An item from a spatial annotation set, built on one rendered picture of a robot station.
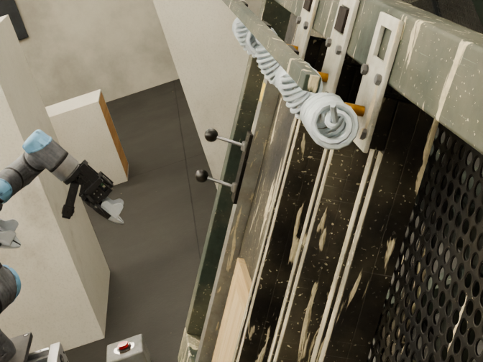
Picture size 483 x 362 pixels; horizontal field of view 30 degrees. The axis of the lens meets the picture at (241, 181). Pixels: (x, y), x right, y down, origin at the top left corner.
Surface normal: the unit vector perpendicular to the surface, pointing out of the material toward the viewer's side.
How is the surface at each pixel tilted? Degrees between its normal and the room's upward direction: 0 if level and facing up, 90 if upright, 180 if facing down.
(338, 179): 90
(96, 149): 90
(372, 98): 60
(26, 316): 90
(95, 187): 91
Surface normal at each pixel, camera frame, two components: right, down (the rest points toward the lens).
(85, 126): 0.11, 0.32
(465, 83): -0.97, -0.18
